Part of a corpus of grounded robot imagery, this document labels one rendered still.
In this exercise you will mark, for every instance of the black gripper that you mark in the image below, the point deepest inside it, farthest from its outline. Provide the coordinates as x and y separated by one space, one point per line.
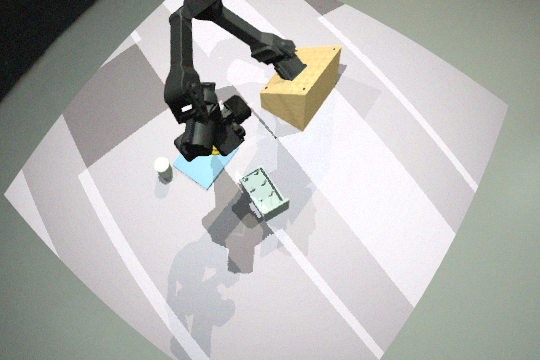
235 111

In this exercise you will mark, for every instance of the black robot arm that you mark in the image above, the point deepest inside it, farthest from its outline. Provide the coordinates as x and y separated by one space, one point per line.
183 86

